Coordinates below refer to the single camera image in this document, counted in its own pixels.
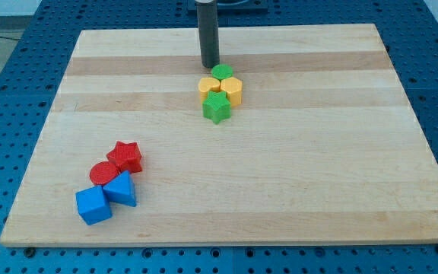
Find blue cube block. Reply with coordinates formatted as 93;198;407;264
75;186;113;225

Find green star block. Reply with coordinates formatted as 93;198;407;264
202;91;231;124

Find yellow hexagon block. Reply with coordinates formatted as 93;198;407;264
220;77;243;107

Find yellow heart block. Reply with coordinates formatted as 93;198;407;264
198;77;221;102

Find green cylinder block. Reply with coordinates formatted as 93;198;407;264
211;64;233;81

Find red star block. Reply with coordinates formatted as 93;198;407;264
106;141;143;174

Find light wooden board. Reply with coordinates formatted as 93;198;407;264
0;24;438;247

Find blue triangle block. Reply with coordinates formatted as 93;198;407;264
103;170;137;207

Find red cylinder block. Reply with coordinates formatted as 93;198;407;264
89;161;120;186

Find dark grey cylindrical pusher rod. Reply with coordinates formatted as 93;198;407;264
195;0;220;69

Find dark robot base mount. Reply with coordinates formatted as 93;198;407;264
186;0;268;17

